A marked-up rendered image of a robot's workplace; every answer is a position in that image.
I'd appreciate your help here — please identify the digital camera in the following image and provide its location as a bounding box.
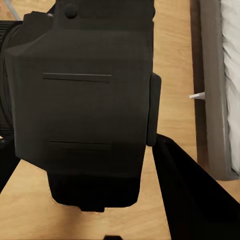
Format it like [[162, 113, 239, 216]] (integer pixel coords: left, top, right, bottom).
[[0, 0, 162, 212]]

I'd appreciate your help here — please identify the camera tripod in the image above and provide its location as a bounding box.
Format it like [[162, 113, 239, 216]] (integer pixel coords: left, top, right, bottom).
[[2, 0, 22, 21]]

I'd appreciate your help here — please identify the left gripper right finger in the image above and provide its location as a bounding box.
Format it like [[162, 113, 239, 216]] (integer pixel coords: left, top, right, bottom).
[[152, 133, 240, 240]]

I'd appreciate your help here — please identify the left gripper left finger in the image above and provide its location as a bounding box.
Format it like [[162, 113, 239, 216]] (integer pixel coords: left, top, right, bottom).
[[0, 135, 21, 193]]

